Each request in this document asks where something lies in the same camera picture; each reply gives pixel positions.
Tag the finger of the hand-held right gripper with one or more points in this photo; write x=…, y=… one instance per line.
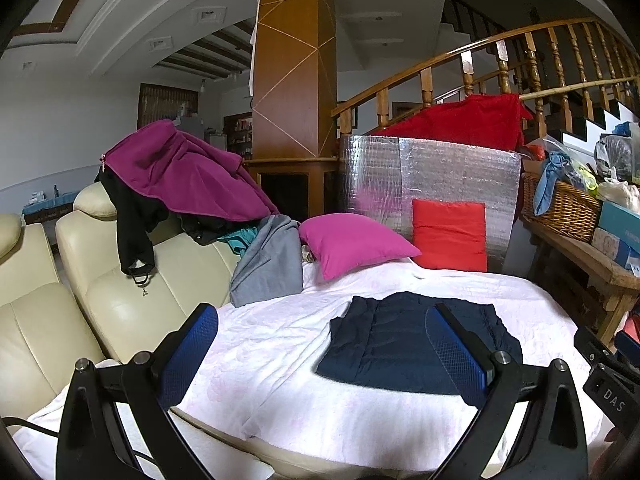
x=592, y=345

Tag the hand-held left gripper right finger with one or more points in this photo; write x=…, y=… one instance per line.
x=457, y=355

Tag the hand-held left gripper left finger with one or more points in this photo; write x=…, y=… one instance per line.
x=192, y=342

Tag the navy blue padded jacket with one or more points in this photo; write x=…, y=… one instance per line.
x=400, y=340

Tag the pink bag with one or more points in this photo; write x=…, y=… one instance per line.
x=631, y=327

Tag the cream leather sofa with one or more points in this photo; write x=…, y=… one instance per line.
x=125, y=290

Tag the white blanket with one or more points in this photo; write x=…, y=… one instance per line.
x=280, y=340

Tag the white cardboard box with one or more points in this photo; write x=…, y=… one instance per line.
x=610, y=247

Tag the teal garment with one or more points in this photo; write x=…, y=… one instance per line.
x=240, y=240

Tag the grey garment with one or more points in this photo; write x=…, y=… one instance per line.
x=270, y=260

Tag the red pillow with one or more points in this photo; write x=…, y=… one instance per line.
x=450, y=235

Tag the black garment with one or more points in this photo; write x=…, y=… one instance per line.
x=132, y=230

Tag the blue cardboard box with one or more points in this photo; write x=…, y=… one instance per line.
x=620, y=220

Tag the wicker basket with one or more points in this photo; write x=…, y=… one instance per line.
x=570, y=215

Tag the patterned cloth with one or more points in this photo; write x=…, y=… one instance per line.
x=308, y=255

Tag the magenta pillow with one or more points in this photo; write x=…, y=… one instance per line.
x=355, y=245

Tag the purple fleece jacket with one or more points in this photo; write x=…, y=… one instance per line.
x=190, y=175

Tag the light blue cloth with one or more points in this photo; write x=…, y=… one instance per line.
x=547, y=180

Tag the silver foil insulation panel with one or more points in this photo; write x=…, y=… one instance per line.
x=450, y=170

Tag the grey plastic bag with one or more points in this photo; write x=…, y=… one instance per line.
x=612, y=155

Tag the display shelf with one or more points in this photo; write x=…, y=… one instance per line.
x=239, y=135

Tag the white staircase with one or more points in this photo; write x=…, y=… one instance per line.
x=595, y=125

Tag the red blanket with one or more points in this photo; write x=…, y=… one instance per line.
x=465, y=120

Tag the wooden stair railing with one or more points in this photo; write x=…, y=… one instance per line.
x=555, y=55

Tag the wooden pillar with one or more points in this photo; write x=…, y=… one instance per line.
x=295, y=60

